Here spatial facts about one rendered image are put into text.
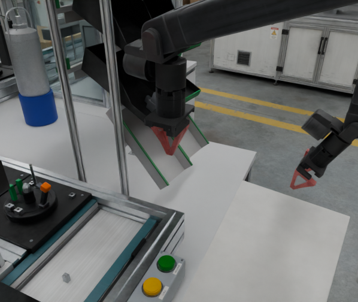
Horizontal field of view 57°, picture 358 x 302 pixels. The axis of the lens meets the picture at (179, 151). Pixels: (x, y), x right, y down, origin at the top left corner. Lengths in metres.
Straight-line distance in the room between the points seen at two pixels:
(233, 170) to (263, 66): 3.58
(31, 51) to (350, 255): 2.09
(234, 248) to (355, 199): 1.91
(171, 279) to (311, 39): 4.04
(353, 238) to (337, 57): 2.62
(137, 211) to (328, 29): 3.83
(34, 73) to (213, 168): 0.91
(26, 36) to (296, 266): 1.36
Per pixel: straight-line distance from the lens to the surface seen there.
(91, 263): 0.93
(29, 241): 0.95
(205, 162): 1.36
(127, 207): 0.99
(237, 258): 1.00
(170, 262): 0.83
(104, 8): 0.85
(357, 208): 2.76
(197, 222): 1.08
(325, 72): 4.63
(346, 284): 2.21
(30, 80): 1.68
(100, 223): 1.02
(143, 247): 0.88
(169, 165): 1.05
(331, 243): 1.12
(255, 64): 4.85
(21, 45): 1.64
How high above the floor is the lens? 1.60
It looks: 31 degrees down
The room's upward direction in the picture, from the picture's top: straight up
